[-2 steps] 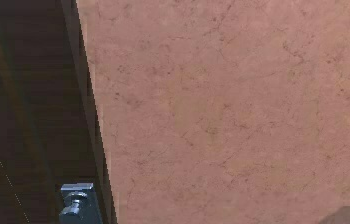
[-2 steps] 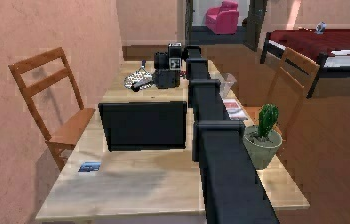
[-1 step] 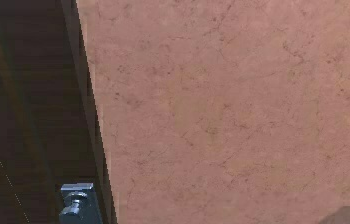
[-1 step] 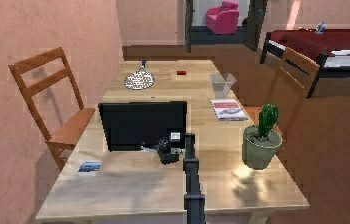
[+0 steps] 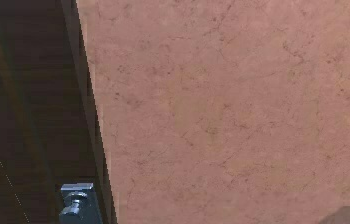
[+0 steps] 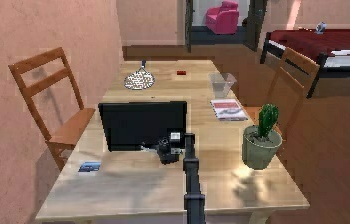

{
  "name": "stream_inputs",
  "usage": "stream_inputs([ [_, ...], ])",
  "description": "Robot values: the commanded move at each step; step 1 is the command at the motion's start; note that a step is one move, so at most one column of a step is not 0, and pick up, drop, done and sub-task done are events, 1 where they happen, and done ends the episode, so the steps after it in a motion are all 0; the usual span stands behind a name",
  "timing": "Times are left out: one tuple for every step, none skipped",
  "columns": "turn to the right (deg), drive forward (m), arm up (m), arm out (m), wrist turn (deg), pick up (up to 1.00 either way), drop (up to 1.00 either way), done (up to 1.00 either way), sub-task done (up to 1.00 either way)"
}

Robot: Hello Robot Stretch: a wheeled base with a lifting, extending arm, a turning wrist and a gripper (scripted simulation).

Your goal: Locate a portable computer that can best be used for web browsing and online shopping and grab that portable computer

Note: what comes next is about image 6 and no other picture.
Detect clear plastic bin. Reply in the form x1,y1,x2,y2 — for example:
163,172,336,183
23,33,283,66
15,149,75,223
208,72,238,99

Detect pink armchair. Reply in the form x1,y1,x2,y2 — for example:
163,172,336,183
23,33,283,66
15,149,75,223
204,0,240,36

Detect bed with dark red blanket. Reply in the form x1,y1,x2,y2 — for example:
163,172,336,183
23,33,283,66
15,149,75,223
259,27,350,99

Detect black laptop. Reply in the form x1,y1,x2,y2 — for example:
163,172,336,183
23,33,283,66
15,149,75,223
97,100,188,153

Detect brown wooden chair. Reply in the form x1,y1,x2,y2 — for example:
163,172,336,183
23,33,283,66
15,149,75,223
242,46,321,158
8,46,97,172

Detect dark open room door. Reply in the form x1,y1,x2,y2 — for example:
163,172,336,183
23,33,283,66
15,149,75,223
184,0,195,54
243,0,269,52

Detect light wooden table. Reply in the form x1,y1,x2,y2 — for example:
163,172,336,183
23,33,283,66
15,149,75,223
35,59,311,224

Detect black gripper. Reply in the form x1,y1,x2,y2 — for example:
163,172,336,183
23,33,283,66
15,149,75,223
139,137,181,166

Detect blue card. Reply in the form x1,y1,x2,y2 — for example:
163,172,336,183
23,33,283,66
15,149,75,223
78,161,102,173

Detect red and white book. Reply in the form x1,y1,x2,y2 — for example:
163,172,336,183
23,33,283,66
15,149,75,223
210,98,249,122

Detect small grey-blue alarm clock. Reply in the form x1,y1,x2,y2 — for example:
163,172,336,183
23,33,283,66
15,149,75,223
315,21,328,35

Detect cactus in grey-green pot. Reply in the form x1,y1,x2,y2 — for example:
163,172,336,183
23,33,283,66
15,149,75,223
241,103,283,171

